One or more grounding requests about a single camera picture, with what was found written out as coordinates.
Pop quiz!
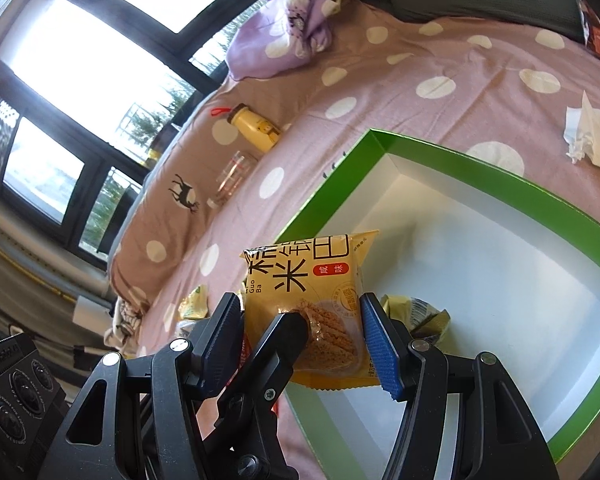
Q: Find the yellow rice cracker snack packet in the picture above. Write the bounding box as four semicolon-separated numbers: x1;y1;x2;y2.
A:
239;229;383;392

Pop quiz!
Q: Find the green cardboard box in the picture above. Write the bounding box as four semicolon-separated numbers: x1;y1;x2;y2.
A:
272;129;600;465

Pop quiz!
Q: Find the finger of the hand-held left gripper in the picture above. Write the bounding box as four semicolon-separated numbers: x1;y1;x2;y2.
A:
200;312;312;480

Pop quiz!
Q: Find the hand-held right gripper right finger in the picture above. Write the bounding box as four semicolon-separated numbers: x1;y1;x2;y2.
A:
360;292;561;480

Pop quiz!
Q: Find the white crumpled tissue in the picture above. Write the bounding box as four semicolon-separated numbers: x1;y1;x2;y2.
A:
562;91;600;173

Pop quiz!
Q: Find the dark bottle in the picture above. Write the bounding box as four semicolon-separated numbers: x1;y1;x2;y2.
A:
147;125;179;168

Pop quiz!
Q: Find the pink polka-dot bed sheet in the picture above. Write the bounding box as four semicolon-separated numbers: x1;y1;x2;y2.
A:
107;0;600;480

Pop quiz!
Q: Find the gold foil snack packet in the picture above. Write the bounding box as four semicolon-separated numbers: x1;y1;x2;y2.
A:
382;294;452;347

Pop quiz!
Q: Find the patterned crumpled cloth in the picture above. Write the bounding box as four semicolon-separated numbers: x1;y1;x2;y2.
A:
104;297;143;348

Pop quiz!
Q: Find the purple polka-dot cloth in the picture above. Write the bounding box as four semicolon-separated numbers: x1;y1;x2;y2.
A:
225;0;335;80

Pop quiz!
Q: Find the small yellow-green snack packet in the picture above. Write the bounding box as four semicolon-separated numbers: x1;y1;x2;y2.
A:
179;284;210;321

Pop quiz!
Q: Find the clear drinking glass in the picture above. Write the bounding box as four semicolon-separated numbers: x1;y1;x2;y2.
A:
207;151;259;209

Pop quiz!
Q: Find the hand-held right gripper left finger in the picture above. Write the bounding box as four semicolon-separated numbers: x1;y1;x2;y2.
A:
40;292;243;480

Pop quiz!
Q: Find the yellow bottle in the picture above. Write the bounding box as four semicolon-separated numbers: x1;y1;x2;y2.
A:
211;103;282;153

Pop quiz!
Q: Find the black framed window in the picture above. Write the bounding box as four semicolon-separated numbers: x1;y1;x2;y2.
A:
0;0;276;261

